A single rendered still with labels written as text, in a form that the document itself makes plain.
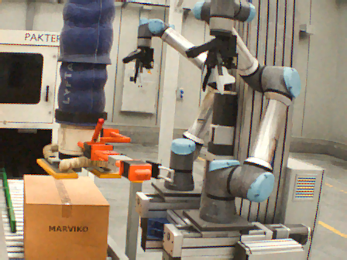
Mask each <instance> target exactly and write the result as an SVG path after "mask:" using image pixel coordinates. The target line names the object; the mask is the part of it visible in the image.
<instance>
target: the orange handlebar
mask: <svg viewBox="0 0 347 260"><path fill-rule="evenodd" d="M109 136H111V137H112V138H100V141H99V142H104V143H130V138H127V137H125V136H123V135H119V134H116V133H114V132H109ZM77 145H78V146H79V147H81V148H82V149H85V147H84V143H83V142H78V143H77ZM94 155H95V156H97V157H99V158H98V159H99V160H101V161H102V162H107V161H108V156H117V155H119V153H117V152H114V151H108V150H106V151H98V150H96V151H94ZM149 175H150V171H149V170H148V169H145V170H139V169H137V170H135V171H134V176H137V177H147V176H149Z"/></svg>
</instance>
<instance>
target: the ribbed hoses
mask: <svg viewBox="0 0 347 260"><path fill-rule="evenodd" d="M53 152H59V146H58V144H57V143H55V144H54V143H53V144H49V145H46V146H45V147H44V149H43V153H44V155H45V160H47V159H48V158H49V157H50V156H52V155H53ZM85 166H96V167H102V169H103V171H107V172H108V171H111V170H110V169H109V168H108V162H102V161H91V158H90V159H87V158H85V157H80V158H79V157H78V158H73V159H63V160H62V161H60V164H59V171H61V172H68V171H69V169H72V168H73V169H74V168H78V167H79V168H80V167H85Z"/></svg>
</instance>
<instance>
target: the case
mask: <svg viewBox="0 0 347 260"><path fill-rule="evenodd" d="M109 217H110V215H109V204H108V202H107V201H106V199H105V198H104V197H103V196H102V194H101V193H100V191H99V190H98V188H97V187H96V186H95V184H94V183H93V182H92V180H91V179H90V177H83V176H79V179H78V180H55V179H54V178H53V177H52V176H41V175H24V182H23V226H22V227H23V247H24V252H25V260H106V258H107V247H108V227H109Z"/></svg>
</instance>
